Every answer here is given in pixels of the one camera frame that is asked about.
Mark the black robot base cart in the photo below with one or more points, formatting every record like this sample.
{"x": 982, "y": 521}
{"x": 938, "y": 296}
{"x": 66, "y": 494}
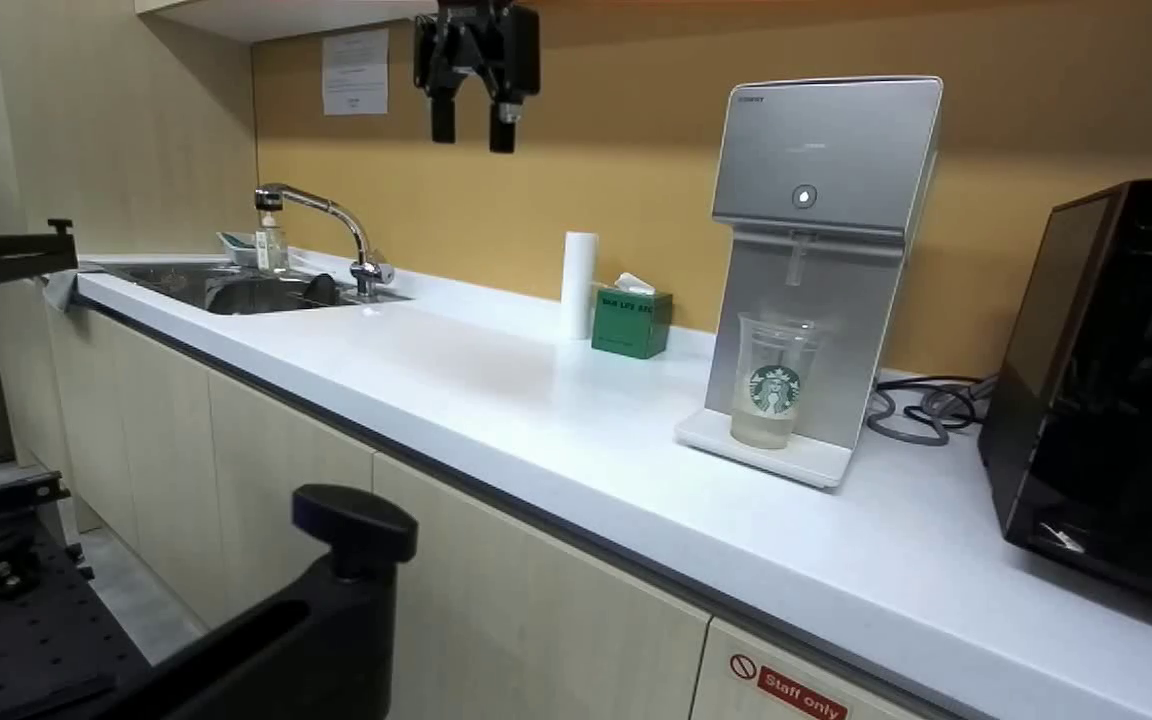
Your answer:
{"x": 97, "y": 638}

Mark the white paper roll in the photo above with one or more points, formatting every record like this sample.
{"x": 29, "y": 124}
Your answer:
{"x": 577, "y": 280}

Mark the red warning sticker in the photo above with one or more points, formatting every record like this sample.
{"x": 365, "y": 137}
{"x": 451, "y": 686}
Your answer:
{"x": 796, "y": 690}

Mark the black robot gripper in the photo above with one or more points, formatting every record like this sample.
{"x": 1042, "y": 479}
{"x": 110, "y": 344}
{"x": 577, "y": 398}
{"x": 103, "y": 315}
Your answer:
{"x": 478, "y": 38}

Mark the black microwave oven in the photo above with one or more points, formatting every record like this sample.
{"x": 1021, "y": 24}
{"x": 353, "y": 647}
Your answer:
{"x": 1070, "y": 422}

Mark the green tissue box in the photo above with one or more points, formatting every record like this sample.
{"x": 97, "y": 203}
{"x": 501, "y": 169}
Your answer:
{"x": 631, "y": 317}

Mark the white paper notice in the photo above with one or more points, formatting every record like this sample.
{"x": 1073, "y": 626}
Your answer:
{"x": 353, "y": 75}

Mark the stainless steel sink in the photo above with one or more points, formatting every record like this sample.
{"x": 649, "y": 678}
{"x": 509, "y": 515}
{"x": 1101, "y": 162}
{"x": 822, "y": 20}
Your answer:
{"x": 246, "y": 295}

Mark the silver white coffeemaker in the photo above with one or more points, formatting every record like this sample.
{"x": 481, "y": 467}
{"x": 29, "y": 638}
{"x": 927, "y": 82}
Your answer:
{"x": 822, "y": 190}

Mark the clear plastic Starbucks cup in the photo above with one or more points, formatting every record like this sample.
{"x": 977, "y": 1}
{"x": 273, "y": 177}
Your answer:
{"x": 771, "y": 379}

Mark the chrome sink faucet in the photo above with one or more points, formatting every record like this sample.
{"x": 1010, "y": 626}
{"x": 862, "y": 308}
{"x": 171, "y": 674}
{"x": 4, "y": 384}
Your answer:
{"x": 365, "y": 264}

